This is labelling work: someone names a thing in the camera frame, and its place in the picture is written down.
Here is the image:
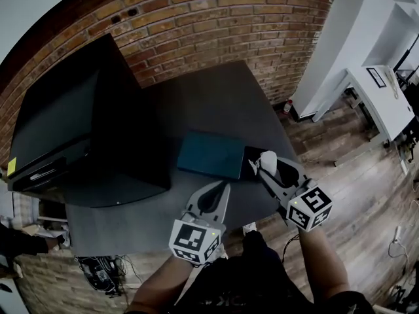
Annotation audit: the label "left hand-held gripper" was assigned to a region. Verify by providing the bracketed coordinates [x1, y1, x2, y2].
[168, 181, 232, 268]

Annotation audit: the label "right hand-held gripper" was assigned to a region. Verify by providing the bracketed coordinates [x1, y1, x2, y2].
[257, 156, 333, 234]

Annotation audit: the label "small white object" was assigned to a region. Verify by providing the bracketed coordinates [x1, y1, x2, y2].
[248, 150, 279, 176]

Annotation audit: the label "teal rectangular box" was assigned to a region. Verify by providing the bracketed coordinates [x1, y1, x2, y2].
[176, 130, 273, 180]

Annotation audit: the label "person's right forearm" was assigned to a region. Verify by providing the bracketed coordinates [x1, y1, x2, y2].
[297, 227, 353, 302]

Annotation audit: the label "person's left forearm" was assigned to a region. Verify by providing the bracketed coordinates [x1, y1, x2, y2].
[126, 255, 200, 314]

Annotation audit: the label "person's black trousers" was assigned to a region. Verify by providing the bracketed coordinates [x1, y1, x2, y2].
[240, 230, 284, 264]

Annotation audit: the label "person's black shirt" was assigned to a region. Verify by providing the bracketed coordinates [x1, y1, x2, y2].
[188, 256, 374, 314]

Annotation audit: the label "white table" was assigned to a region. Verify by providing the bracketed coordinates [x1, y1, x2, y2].
[333, 65, 416, 168]

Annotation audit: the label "white telephone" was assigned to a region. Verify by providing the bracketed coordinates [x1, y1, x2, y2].
[384, 68, 401, 99]

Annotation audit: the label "black mini fridge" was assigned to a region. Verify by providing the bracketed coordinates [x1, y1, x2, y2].
[6, 33, 172, 209]

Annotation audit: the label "pile of paper scraps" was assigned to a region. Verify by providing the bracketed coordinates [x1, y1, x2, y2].
[19, 219, 71, 251]

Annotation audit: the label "white cable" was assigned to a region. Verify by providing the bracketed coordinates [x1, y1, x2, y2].
[388, 239, 410, 258]

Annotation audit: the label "tangle of black cables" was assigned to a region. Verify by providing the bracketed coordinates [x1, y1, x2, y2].
[75, 254, 140, 298]

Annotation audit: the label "black picture frame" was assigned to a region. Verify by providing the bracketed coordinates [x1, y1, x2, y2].
[366, 66, 388, 90]

